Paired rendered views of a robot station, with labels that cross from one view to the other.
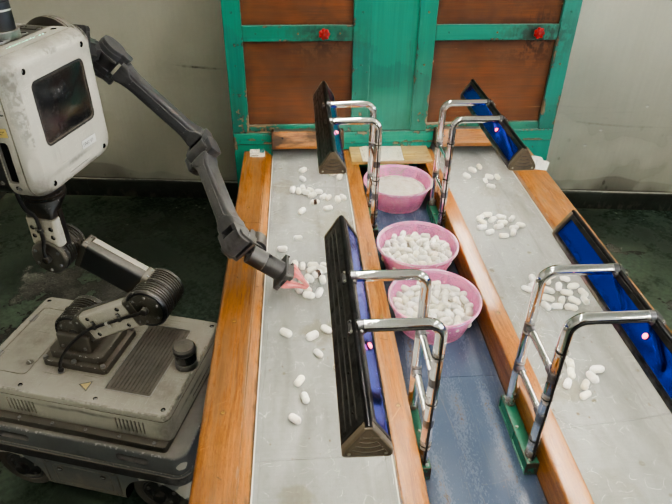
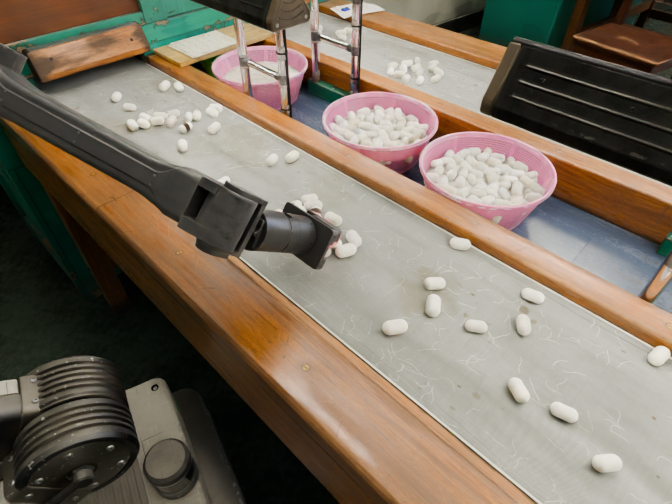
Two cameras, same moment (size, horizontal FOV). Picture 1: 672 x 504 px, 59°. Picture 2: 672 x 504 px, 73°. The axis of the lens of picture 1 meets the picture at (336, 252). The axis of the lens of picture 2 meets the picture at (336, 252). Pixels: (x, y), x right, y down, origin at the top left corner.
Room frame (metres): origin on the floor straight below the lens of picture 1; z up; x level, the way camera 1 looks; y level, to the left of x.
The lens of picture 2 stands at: (0.96, 0.45, 1.28)
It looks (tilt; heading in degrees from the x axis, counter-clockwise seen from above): 44 degrees down; 318
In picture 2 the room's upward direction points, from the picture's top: straight up
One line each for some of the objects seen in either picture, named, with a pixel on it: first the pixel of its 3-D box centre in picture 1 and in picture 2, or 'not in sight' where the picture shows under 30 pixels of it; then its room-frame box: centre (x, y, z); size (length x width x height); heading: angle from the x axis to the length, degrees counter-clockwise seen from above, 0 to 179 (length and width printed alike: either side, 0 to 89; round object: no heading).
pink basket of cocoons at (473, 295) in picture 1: (433, 308); (481, 184); (1.33, -0.28, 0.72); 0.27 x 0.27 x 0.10
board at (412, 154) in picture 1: (390, 154); (214, 42); (2.27, -0.22, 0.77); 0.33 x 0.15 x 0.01; 94
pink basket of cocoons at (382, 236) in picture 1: (416, 254); (378, 135); (1.61, -0.26, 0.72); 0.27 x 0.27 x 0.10
